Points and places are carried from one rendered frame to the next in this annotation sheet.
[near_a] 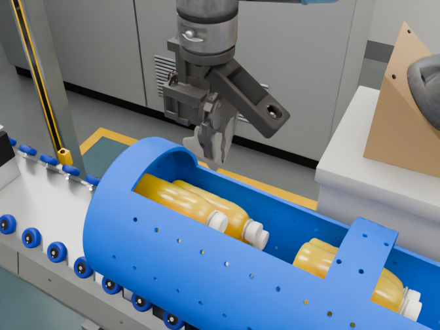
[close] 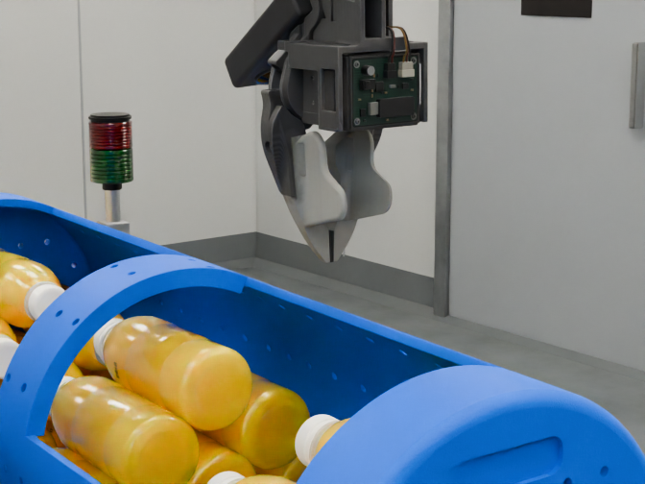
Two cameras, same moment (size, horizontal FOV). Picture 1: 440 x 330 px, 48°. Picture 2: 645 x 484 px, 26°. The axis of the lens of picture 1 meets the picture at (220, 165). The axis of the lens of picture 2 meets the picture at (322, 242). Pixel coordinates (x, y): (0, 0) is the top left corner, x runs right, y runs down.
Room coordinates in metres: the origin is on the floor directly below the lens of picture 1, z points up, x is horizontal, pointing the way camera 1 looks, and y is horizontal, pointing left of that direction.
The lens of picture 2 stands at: (1.41, 0.40, 1.48)
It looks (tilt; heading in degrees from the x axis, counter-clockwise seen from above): 11 degrees down; 205
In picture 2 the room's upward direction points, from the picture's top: straight up
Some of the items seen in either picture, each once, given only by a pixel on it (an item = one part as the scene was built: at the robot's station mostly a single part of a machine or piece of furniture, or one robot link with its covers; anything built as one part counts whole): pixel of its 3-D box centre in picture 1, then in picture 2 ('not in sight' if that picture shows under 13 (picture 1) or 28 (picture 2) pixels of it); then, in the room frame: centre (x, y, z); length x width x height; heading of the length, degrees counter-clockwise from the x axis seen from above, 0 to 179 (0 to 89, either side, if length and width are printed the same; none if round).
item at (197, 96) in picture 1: (203, 81); (345, 38); (0.57, 0.02, 1.43); 0.09 x 0.08 x 0.12; 59
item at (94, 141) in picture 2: not in sight; (110, 133); (-0.31, -0.76, 1.23); 0.06 x 0.06 x 0.04
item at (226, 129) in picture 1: (211, 137); (323, 201); (0.58, 0.01, 1.32); 0.06 x 0.03 x 0.09; 59
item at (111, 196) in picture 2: not in sight; (111, 167); (-0.31, -0.76, 1.18); 0.06 x 0.06 x 0.16
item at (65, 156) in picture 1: (57, 164); not in sight; (0.96, 0.43, 0.92); 0.08 x 0.03 x 0.05; 149
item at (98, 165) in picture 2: not in sight; (111, 164); (-0.31, -0.76, 1.18); 0.06 x 0.06 x 0.05
